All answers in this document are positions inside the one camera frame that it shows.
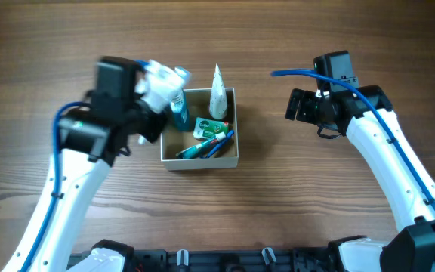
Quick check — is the blue mouthwash bottle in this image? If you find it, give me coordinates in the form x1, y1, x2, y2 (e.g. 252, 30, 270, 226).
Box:
170, 89, 190, 131

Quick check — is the small toothpaste tube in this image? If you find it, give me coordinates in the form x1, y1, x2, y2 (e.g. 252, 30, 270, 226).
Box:
176, 132, 227, 159

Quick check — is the green soap box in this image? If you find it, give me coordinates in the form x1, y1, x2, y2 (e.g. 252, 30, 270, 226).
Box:
193, 117, 230, 141

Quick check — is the white cream tube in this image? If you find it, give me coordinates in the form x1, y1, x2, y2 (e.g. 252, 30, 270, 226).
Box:
209, 64, 227, 120

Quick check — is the blue disposable razor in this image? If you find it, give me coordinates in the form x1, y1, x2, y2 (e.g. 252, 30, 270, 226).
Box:
201, 130, 235, 159

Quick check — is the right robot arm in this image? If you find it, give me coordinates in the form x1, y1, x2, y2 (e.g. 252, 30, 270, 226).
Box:
285, 85, 435, 271

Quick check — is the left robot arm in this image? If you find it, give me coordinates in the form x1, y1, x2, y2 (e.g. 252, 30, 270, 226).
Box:
4, 91, 175, 271

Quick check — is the white cardboard box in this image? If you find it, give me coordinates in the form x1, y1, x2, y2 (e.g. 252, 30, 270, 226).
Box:
160, 88, 239, 171

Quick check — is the left blue cable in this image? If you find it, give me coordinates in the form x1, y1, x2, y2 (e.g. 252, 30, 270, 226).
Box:
20, 100, 92, 272

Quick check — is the blue cable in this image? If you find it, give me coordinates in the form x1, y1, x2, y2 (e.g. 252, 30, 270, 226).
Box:
270, 68, 435, 254
20, 100, 92, 272

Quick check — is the right blue cable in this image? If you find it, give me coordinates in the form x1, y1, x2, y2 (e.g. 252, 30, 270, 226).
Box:
270, 68, 435, 254

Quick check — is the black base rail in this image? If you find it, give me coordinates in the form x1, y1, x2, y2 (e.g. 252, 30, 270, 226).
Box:
66, 247, 396, 272

